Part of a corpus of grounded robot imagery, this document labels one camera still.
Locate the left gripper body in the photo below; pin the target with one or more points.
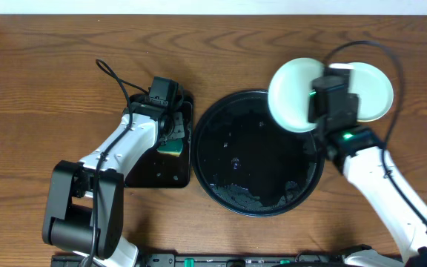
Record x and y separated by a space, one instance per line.
174 130

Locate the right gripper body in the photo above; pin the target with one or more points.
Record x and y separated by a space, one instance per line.
352 106

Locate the green scouring sponge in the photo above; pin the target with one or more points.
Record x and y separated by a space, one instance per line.
173 147

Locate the light blue plate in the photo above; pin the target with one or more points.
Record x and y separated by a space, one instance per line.
374 90
289 94

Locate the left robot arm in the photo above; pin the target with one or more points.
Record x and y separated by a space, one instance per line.
85 206

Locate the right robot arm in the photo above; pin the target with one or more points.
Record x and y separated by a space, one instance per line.
360 156

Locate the black rectangular water tray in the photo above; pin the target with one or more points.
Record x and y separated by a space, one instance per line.
155 170

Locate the black round tray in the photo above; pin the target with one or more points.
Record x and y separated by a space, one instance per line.
247 163

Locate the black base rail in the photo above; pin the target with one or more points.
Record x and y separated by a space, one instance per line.
171 260

